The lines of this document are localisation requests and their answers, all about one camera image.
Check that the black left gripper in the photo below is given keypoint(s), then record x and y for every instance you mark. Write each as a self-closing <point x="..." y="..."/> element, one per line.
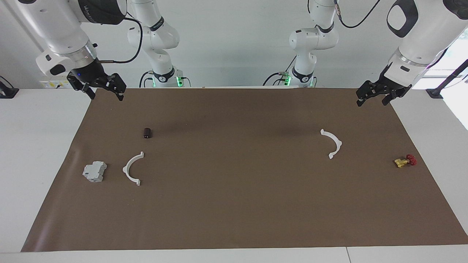
<point x="380" y="88"/>

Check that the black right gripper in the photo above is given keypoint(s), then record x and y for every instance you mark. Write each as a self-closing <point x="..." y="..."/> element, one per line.
<point x="93" y="75"/>

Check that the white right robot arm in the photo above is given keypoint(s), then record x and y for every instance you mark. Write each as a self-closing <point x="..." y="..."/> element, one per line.
<point x="65" y="33"/>

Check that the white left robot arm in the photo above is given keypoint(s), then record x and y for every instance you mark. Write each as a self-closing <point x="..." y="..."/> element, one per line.
<point x="424" y="40"/>

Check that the dark brown small cylinder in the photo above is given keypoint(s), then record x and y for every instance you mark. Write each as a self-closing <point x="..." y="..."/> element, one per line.
<point x="147" y="132"/>

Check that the black stand with rod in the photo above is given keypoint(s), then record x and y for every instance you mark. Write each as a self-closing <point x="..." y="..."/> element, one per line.
<point x="448" y="80"/>

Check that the grey circuit breaker block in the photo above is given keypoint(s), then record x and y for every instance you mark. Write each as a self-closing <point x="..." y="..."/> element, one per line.
<point x="94" y="171"/>

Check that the brown table mat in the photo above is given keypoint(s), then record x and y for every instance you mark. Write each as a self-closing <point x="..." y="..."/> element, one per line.
<point x="234" y="204"/>

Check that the white wall socket box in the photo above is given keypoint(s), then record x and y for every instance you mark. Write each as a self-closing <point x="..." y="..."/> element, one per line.
<point x="55" y="84"/>

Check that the black clamp mount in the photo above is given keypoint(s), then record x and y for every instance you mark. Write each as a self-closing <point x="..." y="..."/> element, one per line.
<point x="7" y="92"/>

